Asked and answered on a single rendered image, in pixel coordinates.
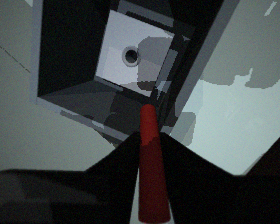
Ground dark red peg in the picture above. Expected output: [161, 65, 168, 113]
[138, 104, 171, 224]

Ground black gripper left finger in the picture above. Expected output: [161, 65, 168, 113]
[0, 131, 140, 224]

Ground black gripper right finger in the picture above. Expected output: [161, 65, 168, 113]
[159, 132, 280, 224]

